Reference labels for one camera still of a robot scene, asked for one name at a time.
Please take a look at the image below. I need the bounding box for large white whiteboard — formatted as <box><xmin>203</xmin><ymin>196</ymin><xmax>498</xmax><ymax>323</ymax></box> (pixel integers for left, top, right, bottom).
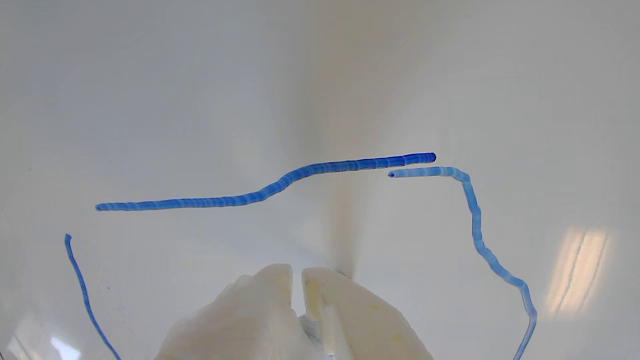
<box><xmin>0</xmin><ymin>0</ymin><xmax>640</xmax><ymax>360</ymax></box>

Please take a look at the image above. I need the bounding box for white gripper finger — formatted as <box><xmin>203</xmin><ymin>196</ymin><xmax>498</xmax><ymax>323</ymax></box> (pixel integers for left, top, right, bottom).
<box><xmin>301</xmin><ymin>266</ymin><xmax>435</xmax><ymax>360</ymax></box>
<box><xmin>154</xmin><ymin>263</ymin><xmax>322</xmax><ymax>360</ymax></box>

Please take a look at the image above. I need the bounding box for white blue marker pen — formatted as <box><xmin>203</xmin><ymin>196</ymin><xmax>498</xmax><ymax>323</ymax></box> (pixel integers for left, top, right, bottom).
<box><xmin>296</xmin><ymin>312</ymin><xmax>327</xmax><ymax>360</ymax></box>

